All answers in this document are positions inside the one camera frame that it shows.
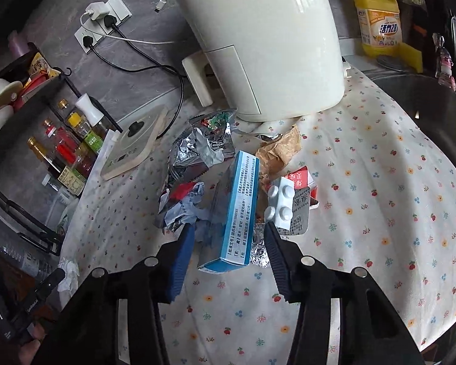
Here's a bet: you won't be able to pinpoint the stainless steel sink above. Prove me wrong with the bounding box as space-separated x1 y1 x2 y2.
365 70 456 167

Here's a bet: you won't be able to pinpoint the white top oil sprayer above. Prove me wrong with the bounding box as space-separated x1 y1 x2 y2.
75 94 112 139

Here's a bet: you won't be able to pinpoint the green candy wrapper bag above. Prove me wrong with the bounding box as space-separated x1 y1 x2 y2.
198 109 235 136

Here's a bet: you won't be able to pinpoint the yellow dish soap bottle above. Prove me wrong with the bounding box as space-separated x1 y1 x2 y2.
353 0 423 73

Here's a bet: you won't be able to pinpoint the red cigarette pack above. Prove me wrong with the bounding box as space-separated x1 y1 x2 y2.
285 166 319 208

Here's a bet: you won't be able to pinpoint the red cap oil bottle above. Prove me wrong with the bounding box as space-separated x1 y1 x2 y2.
43 119 95 179

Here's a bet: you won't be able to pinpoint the wall power sockets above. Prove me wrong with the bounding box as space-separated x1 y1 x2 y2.
75 0 132 54

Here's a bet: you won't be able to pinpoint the floral white tablecloth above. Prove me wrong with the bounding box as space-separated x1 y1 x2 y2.
60 69 456 364

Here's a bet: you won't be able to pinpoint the brown paper bag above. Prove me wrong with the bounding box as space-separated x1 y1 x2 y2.
255 125 301 186

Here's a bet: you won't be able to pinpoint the cream air fryer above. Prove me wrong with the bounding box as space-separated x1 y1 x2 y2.
176 0 346 122

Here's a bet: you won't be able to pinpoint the blue white paper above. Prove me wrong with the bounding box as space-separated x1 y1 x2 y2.
155 181 210 231

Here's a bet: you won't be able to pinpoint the foil ball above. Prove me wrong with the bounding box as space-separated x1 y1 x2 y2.
250 231 270 268

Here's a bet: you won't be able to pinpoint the blue medicine box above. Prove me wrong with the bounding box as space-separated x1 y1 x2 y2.
198 151 259 274

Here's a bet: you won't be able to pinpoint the person's left hand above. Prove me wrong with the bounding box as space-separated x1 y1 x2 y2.
18 322 46 365

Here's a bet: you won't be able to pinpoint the white pill blister pack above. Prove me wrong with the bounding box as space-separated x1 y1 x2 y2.
264 176 295 231

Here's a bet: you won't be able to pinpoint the silver foil snack bag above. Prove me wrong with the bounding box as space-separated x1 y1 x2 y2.
166 124 235 188

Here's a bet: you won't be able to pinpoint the cream induction cooker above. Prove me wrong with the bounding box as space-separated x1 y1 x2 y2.
100 106 168 180

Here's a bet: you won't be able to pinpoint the dark soy sauce bottle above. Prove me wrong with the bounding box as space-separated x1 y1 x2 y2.
27 136 85 197

